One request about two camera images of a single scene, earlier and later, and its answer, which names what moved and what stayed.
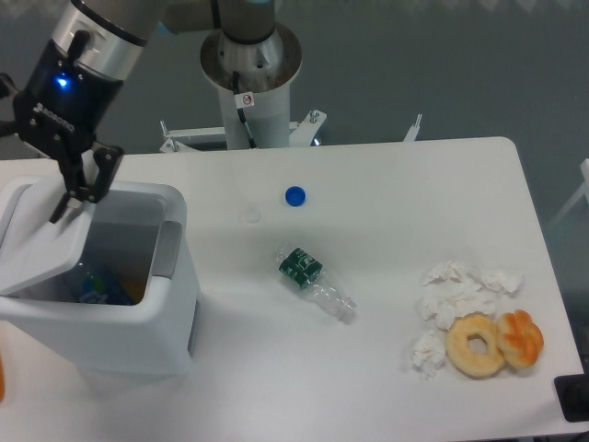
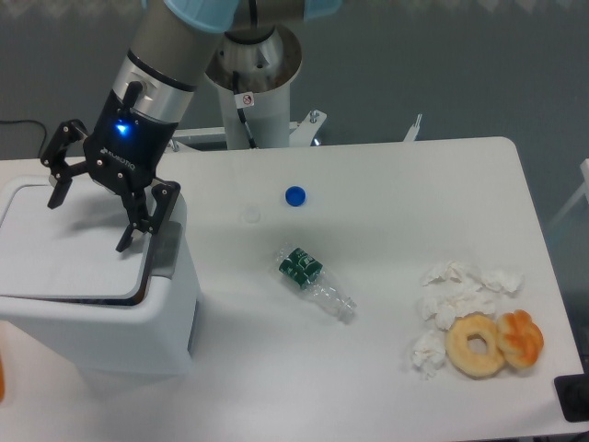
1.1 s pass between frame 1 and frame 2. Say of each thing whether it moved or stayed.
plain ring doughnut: stayed
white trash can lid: moved
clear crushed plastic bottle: stayed
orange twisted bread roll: stayed
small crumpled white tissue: stayed
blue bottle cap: stayed
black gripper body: moved
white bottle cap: stayed
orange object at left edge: stayed
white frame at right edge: stayed
